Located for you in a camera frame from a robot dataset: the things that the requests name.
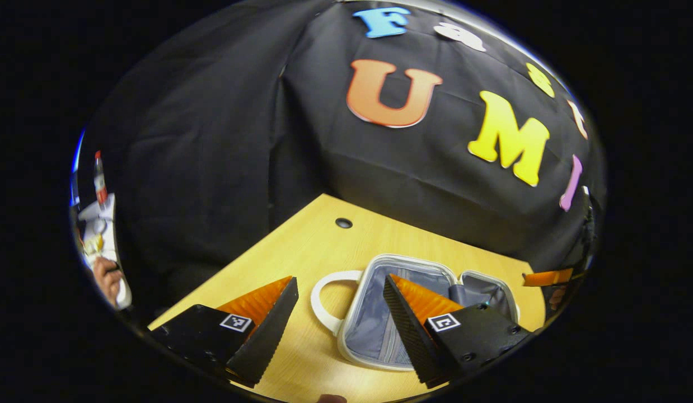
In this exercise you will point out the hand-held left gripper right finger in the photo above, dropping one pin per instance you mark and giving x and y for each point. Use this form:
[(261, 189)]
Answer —
[(408, 336)]

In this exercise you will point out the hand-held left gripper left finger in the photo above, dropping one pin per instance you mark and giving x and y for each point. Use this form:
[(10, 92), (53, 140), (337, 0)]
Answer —
[(271, 330)]

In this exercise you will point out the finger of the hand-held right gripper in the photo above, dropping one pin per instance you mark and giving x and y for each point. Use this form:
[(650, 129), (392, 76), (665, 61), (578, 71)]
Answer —
[(548, 277), (556, 296)]

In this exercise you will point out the white suitcase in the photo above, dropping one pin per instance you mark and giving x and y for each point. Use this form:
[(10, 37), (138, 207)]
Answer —
[(369, 313)]

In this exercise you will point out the black round table grommet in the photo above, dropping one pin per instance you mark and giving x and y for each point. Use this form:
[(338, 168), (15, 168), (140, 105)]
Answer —
[(343, 223)]

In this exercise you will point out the red and white bottle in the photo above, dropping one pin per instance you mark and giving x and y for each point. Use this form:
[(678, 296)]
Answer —
[(100, 184)]

